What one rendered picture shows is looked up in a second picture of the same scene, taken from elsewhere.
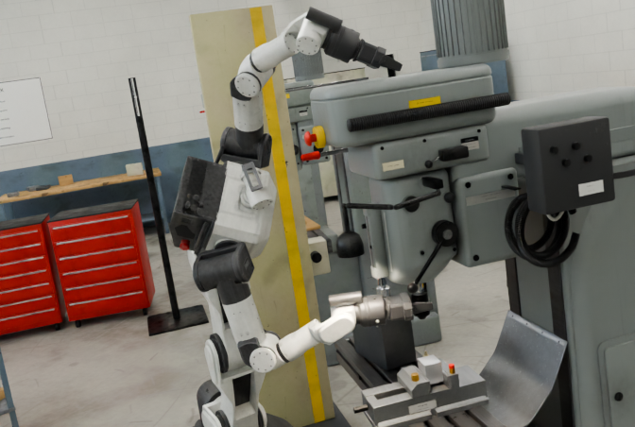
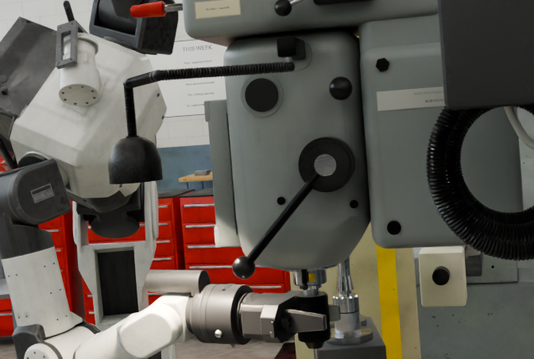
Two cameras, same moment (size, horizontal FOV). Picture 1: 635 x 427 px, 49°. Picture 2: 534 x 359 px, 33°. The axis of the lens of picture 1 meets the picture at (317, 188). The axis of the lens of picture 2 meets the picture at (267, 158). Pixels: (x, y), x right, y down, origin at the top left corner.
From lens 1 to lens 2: 1.14 m
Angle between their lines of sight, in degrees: 26
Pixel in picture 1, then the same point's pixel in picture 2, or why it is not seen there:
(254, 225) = (79, 134)
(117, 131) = not seen: hidden behind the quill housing
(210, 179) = (37, 53)
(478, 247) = (402, 205)
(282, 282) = (362, 303)
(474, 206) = (397, 113)
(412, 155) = not seen: outside the picture
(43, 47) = not seen: outside the picture
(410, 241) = (257, 172)
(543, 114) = not seen: outside the picture
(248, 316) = (31, 286)
